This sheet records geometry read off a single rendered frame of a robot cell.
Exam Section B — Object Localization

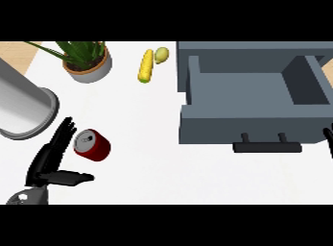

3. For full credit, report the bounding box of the dark drawer handle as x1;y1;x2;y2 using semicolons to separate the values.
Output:
232;132;304;154

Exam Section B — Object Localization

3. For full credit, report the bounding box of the large white cylinder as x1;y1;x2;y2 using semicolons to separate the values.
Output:
0;46;61;140

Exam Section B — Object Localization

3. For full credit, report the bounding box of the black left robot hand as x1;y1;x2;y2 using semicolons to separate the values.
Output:
24;116;95;188

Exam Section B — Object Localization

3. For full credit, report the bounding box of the yellow corn cob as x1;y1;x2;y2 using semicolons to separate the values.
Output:
136;48;155;85

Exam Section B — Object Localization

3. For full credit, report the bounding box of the grey open drawer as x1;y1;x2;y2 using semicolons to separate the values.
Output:
186;55;333;111

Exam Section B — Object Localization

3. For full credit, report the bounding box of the red soda can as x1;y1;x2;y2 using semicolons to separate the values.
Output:
73;128;112;162

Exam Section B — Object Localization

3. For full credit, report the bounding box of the potted green plant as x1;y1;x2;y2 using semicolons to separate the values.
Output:
22;41;114;85

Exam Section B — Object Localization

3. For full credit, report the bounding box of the grey drawer front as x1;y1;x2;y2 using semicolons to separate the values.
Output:
177;104;333;145

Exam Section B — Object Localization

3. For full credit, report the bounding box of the yellow-green lemon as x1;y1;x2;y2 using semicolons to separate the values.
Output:
154;46;170;65

